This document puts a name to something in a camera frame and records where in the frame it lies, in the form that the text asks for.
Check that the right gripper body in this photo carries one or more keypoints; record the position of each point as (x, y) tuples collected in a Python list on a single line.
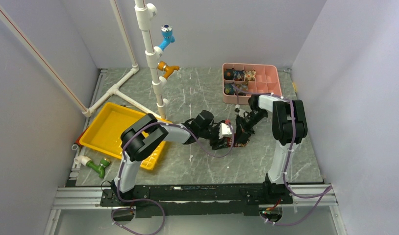
[(255, 116)]

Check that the multicolour patterned necktie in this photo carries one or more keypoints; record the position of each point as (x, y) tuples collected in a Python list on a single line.
[(239, 141)]

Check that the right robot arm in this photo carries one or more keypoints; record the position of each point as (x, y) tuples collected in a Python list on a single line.
[(289, 128)]

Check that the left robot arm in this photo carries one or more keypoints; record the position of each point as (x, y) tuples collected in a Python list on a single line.
[(141, 139)]

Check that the brown patterned rolled tie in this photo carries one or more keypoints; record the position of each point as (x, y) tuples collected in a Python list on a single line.
[(241, 89)]

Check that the blue dotted rolled tie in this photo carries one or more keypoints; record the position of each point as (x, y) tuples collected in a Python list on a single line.
[(228, 89)]

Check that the pink divided organizer box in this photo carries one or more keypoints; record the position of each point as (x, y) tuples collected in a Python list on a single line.
[(267, 81)]

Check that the gold floral rolled tie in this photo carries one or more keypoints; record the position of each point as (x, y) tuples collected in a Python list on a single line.
[(250, 75)]

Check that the dark rolled tie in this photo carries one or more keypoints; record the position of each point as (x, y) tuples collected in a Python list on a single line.
[(229, 74)]

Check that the orange plastic faucet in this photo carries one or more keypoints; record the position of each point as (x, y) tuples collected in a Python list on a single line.
[(167, 69)]

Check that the yellow plastic tray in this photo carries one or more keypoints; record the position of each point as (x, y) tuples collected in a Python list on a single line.
[(103, 134)]

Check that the blue plastic faucet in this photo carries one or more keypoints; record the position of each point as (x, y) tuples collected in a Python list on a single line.
[(167, 34)]

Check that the green plastic faucet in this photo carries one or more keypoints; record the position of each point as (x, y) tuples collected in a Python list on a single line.
[(99, 168)]

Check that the white pipe with red stripe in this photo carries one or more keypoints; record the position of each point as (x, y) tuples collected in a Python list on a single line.
[(43, 62)]

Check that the white PVC pipe stand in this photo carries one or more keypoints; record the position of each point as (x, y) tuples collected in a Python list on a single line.
[(145, 12)]

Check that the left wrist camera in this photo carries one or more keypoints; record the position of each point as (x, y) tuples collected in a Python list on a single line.
[(225, 130)]

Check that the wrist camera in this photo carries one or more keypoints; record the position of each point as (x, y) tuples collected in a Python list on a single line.
[(240, 112), (225, 130)]

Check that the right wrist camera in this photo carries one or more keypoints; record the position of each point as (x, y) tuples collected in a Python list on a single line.
[(240, 112)]

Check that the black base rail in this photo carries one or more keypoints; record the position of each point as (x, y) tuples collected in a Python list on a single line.
[(245, 199)]

